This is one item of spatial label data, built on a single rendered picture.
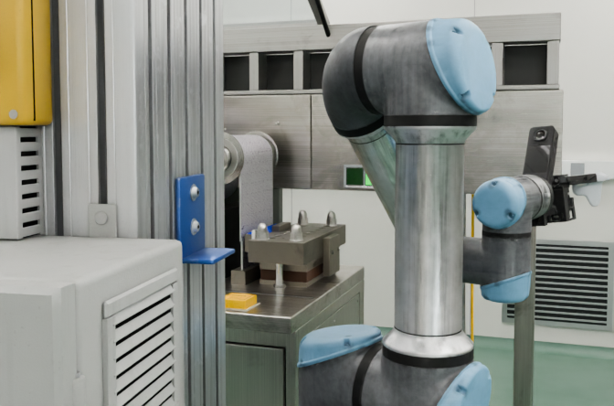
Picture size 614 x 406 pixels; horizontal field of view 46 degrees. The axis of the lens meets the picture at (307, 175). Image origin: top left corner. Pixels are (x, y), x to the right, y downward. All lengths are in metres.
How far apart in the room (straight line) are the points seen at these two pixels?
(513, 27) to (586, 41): 2.35
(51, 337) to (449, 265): 0.55
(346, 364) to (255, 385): 0.82
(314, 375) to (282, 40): 1.48
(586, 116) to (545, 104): 2.34
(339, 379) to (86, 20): 0.56
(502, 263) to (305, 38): 1.31
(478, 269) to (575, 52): 3.40
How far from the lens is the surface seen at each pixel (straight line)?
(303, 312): 1.75
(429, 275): 0.89
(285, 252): 1.92
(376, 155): 1.03
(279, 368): 1.74
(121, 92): 0.67
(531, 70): 2.21
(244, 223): 2.02
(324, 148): 2.24
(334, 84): 0.94
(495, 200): 1.11
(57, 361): 0.48
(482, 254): 1.15
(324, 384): 0.99
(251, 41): 2.34
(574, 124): 4.46
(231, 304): 1.75
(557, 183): 1.30
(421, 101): 0.86
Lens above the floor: 1.33
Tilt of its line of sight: 4 degrees down
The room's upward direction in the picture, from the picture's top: straight up
